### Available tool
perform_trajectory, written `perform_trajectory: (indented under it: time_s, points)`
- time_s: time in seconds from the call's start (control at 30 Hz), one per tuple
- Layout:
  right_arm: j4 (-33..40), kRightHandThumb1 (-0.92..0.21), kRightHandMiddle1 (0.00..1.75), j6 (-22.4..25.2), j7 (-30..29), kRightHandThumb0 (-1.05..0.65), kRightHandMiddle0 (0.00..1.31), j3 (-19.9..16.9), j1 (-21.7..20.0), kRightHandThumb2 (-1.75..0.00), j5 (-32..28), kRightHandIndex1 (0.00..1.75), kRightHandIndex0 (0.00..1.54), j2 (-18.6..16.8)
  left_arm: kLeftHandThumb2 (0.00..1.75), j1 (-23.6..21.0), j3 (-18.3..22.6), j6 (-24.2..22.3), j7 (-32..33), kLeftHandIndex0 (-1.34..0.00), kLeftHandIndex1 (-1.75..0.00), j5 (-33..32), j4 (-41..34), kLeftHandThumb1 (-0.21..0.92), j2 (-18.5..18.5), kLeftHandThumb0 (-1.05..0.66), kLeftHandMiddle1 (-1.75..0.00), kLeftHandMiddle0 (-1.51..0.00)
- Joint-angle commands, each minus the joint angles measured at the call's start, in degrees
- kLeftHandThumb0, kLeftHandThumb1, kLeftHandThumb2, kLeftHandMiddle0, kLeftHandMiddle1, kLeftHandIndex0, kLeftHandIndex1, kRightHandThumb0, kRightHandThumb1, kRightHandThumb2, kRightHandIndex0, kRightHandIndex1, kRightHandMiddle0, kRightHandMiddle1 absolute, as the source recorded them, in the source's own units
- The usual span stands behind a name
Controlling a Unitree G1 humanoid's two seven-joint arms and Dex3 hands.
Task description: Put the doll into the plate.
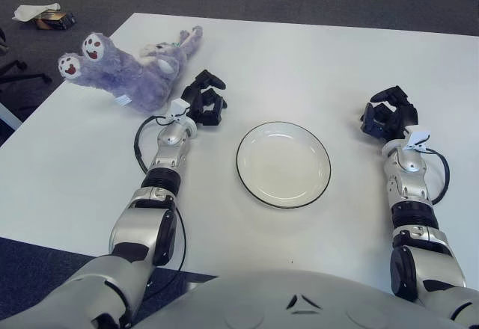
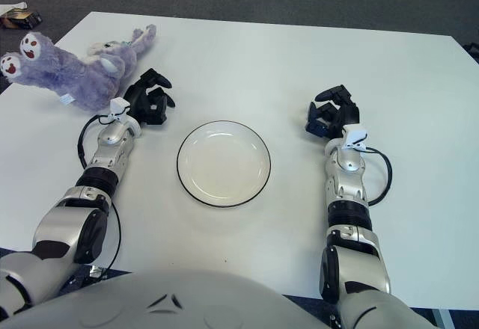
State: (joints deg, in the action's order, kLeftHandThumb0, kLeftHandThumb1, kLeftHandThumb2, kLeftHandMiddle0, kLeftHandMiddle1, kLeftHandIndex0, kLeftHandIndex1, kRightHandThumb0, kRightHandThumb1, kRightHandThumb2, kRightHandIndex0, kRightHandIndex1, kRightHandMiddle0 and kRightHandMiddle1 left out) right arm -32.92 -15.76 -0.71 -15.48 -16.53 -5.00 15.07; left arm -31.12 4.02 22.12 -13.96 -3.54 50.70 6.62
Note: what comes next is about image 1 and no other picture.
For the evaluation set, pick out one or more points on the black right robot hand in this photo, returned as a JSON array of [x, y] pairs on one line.
[[389, 119]]

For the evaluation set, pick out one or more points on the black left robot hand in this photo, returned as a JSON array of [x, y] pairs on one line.
[[206, 108]]

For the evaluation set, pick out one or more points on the purple plush rabbit doll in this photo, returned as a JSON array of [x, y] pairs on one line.
[[123, 78]]

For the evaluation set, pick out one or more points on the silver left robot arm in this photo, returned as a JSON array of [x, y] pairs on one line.
[[164, 164]]

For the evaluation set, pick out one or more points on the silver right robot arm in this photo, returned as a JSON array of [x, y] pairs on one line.
[[408, 179]]

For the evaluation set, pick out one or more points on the white plate with black rim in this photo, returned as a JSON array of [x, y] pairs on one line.
[[283, 164]]

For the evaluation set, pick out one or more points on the white left wrist connector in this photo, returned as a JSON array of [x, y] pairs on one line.
[[179, 105]]

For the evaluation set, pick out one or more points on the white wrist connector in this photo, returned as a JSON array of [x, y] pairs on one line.
[[179, 105], [419, 136]]

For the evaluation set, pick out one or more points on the white right wrist connector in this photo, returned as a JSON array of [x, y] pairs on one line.
[[419, 136]]

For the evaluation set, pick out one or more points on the black office chair base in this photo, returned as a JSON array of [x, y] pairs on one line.
[[37, 77]]

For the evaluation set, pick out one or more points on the black and gold box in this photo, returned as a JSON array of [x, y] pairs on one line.
[[56, 20]]

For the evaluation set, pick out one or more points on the grey robot torso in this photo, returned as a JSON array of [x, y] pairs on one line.
[[243, 299]]

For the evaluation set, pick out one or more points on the white furniture edge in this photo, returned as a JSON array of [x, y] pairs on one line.
[[7, 117]]

